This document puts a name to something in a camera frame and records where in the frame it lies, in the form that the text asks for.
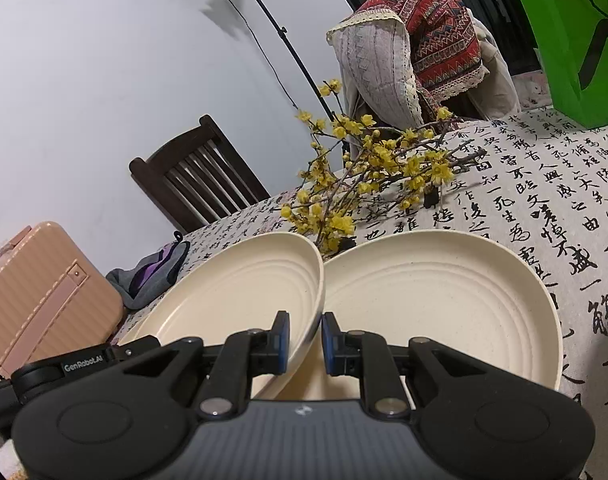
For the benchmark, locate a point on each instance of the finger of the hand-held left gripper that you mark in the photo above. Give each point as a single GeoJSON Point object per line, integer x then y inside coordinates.
{"type": "Point", "coordinates": [136, 349]}

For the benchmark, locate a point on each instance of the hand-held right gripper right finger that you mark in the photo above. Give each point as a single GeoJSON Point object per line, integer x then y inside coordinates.
{"type": "Point", "coordinates": [329, 342]}

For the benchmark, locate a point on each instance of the yellow blossom branch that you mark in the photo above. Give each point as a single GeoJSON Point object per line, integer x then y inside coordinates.
{"type": "Point", "coordinates": [379, 160]}

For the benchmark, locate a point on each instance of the green paper bag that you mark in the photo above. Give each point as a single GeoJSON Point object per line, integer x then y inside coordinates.
{"type": "Point", "coordinates": [564, 35]}

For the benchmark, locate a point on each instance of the grey purple cloth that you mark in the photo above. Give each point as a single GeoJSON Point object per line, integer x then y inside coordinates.
{"type": "Point", "coordinates": [149, 275]}

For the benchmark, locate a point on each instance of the calligraphy print tablecloth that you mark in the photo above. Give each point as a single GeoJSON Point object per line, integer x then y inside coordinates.
{"type": "Point", "coordinates": [524, 220]}

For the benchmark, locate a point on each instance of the dark wooden chair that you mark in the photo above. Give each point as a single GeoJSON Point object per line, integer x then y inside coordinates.
{"type": "Point", "coordinates": [194, 170]}

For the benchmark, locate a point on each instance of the pink ribbed suitcase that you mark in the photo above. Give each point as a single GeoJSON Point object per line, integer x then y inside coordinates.
{"type": "Point", "coordinates": [39, 295]}

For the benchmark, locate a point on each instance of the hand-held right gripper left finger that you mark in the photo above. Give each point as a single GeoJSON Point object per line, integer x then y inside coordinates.
{"type": "Point", "coordinates": [282, 342]}

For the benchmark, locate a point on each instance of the cream ribbed plate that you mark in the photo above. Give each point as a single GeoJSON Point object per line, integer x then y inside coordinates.
{"type": "Point", "coordinates": [434, 300]}
{"type": "Point", "coordinates": [234, 285]}

